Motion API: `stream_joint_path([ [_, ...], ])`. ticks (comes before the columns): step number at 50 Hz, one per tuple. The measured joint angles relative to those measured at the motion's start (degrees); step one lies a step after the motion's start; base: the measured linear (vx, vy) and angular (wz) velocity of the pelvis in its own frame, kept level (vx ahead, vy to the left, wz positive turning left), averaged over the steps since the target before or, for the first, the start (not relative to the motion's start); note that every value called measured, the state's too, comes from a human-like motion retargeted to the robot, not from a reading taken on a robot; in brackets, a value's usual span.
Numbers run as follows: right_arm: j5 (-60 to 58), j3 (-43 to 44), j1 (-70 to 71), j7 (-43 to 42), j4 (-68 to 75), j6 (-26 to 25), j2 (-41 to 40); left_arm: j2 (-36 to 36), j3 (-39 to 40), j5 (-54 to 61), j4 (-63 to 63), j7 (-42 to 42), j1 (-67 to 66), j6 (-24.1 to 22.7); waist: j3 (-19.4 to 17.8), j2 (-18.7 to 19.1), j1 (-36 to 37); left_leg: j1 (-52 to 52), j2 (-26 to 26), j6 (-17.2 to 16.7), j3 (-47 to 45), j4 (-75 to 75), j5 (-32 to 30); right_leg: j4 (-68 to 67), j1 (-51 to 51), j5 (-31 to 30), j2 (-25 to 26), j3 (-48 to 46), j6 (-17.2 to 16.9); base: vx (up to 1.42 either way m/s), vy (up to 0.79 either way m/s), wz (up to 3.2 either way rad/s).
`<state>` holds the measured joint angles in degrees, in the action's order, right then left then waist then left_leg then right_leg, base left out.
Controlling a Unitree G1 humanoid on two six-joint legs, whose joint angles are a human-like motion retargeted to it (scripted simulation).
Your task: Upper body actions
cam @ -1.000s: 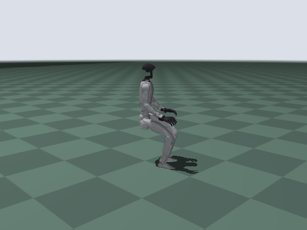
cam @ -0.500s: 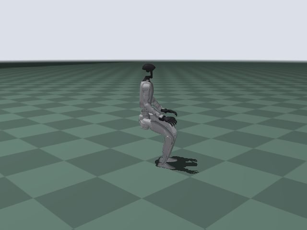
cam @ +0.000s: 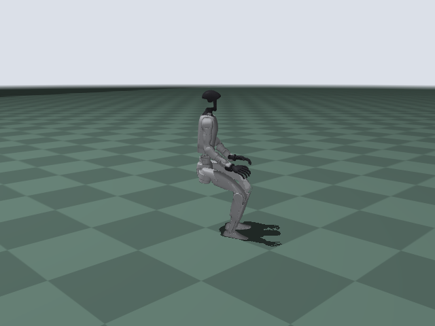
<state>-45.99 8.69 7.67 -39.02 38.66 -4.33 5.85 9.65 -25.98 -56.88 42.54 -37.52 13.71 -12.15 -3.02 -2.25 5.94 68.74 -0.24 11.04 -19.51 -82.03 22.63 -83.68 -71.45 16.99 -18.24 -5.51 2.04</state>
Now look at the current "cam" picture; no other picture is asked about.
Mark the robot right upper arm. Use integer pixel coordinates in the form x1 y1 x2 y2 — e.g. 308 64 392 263
202 118 215 153

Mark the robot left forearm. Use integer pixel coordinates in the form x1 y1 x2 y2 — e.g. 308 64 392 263
216 141 234 162

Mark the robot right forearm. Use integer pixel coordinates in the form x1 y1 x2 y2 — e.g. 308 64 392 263
205 146 231 171

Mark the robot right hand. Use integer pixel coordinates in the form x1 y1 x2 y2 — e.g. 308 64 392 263
225 163 251 179

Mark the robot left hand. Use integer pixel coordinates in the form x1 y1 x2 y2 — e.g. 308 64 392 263
228 154 251 165

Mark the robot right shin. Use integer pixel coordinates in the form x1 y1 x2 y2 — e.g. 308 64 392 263
228 193 248 234

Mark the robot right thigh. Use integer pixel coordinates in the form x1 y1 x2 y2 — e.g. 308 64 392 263
198 168 247 202

